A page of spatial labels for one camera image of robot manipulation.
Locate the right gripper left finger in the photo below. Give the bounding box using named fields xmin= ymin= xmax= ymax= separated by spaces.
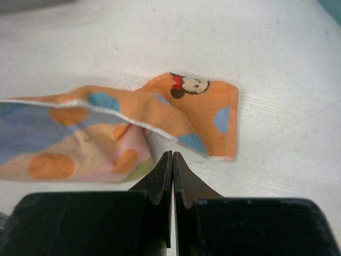
xmin=1 ymin=151 xmax=173 ymax=255

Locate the teal transparent plastic bin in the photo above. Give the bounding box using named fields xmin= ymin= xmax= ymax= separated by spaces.
xmin=318 ymin=0 xmax=341 ymax=26

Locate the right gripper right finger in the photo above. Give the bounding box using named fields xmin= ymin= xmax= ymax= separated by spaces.
xmin=173 ymin=152 xmax=340 ymax=255

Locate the colourful polka dot towel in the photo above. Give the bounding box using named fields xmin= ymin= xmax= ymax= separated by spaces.
xmin=1 ymin=73 xmax=239 ymax=183

